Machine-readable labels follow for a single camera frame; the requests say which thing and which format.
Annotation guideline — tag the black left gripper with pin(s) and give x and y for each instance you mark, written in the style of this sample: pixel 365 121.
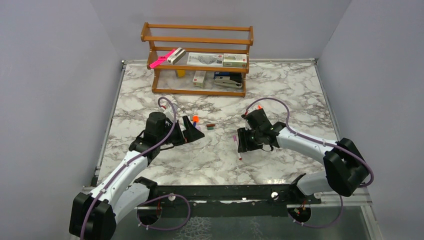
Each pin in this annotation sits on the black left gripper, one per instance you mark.
pixel 191 134

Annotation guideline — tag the black grey stapler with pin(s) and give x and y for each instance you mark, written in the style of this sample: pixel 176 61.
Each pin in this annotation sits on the black grey stapler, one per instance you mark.
pixel 228 79

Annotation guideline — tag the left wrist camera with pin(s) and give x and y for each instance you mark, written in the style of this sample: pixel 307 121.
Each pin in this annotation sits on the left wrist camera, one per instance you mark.
pixel 171 112

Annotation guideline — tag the small white red box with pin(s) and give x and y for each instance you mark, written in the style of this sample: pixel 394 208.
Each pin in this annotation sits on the small white red box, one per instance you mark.
pixel 199 78

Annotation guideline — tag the pink cap white marker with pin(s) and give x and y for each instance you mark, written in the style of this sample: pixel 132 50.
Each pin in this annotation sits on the pink cap white marker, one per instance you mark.
pixel 236 147

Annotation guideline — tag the yellow small block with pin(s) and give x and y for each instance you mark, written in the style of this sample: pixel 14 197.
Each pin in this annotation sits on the yellow small block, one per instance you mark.
pixel 180 73

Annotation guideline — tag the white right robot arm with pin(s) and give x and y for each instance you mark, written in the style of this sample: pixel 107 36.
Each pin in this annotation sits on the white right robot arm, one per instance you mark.
pixel 344 167

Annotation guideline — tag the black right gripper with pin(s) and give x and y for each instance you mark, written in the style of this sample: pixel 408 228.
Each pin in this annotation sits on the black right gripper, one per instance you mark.
pixel 244 144

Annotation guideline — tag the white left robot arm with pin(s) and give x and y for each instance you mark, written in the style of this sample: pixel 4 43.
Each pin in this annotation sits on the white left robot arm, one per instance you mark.
pixel 95 215

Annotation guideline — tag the wooden two-tier shelf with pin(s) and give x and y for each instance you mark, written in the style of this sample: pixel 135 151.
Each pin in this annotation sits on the wooden two-tier shelf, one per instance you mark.
pixel 162 38

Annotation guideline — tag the black front mounting rail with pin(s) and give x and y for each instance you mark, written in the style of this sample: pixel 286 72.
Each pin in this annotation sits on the black front mounting rail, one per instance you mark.
pixel 217 201

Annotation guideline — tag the green white staples box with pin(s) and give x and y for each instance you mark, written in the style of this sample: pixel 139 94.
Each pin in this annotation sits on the green white staples box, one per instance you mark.
pixel 233 60

